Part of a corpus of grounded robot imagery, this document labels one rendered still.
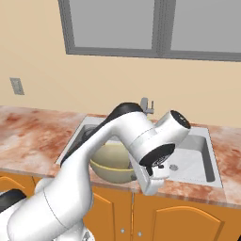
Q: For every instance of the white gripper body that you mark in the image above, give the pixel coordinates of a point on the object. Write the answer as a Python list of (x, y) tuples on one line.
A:
[(151, 185)]

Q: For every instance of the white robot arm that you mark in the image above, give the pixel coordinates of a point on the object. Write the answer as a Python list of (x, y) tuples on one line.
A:
[(72, 188)]

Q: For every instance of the cream bowl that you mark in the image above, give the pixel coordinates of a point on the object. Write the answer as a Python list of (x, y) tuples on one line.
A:
[(109, 168)]

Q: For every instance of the steel double-basin sink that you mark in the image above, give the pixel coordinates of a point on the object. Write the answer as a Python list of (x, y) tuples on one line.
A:
[(194, 157)]

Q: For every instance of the grey sink tap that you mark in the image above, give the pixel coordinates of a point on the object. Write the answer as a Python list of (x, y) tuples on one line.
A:
[(145, 103)]

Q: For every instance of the silver cupboard knob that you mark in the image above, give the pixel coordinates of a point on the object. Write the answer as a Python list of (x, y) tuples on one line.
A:
[(122, 230), (139, 233)]

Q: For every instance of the orange cupboard door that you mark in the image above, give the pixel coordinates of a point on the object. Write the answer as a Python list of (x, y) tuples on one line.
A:
[(188, 222), (15, 183), (106, 216)]

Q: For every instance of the grey framed window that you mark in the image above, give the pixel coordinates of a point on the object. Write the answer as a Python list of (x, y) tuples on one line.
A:
[(125, 28)]

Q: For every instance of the grey wall socket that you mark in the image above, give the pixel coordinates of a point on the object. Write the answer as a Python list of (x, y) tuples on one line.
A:
[(17, 86)]

